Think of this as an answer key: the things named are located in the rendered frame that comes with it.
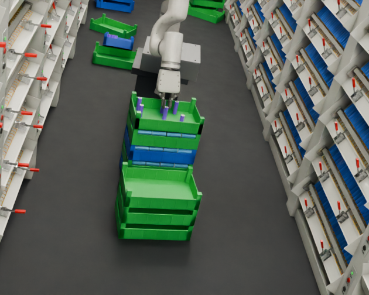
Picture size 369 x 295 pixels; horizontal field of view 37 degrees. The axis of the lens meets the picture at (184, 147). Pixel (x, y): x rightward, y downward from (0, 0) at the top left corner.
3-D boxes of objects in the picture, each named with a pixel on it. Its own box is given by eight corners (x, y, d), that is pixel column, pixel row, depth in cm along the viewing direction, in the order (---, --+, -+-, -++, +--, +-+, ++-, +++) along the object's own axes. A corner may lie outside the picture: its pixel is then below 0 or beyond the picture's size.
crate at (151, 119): (191, 112, 258) (195, 97, 254) (201, 134, 241) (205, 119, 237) (129, 106, 250) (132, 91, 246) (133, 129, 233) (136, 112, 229)
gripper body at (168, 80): (179, 68, 246) (176, 93, 247) (157, 65, 243) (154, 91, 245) (183, 68, 239) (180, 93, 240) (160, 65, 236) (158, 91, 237)
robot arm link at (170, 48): (156, 60, 240) (173, 61, 235) (159, 30, 239) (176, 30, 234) (167, 62, 247) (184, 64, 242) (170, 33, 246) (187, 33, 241)
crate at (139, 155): (184, 141, 266) (188, 127, 262) (193, 164, 249) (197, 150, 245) (123, 136, 258) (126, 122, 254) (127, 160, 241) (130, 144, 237)
